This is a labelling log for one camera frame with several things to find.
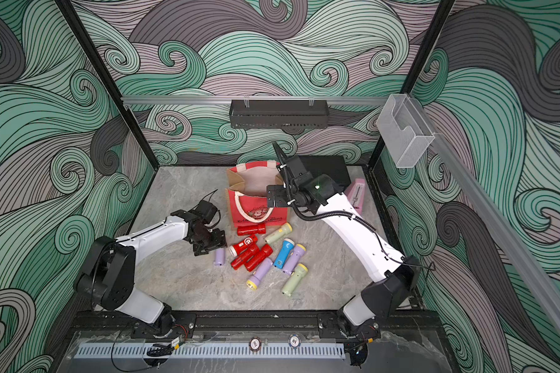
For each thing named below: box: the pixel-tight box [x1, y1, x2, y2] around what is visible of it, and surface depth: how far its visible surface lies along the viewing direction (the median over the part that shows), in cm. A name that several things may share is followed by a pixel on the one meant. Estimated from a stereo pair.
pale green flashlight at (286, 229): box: [264, 223, 294, 245], surface depth 94 cm
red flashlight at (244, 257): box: [230, 243, 261, 271], surface depth 87 cm
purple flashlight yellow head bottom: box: [245, 257, 274, 291], surface depth 83 cm
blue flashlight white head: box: [273, 237, 295, 270], surface depth 89 cm
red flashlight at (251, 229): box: [236, 224, 267, 236], surface depth 94 cm
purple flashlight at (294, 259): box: [283, 244, 307, 276], surface depth 87 cm
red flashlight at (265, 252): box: [244, 244, 273, 272], surface depth 87 cm
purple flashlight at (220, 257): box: [213, 247, 226, 267], surface depth 87 cm
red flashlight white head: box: [228, 235, 259, 258], surface depth 90 cm
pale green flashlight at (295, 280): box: [281, 263, 309, 297], surface depth 83 cm
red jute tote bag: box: [225, 160, 288, 228], surface depth 89 cm
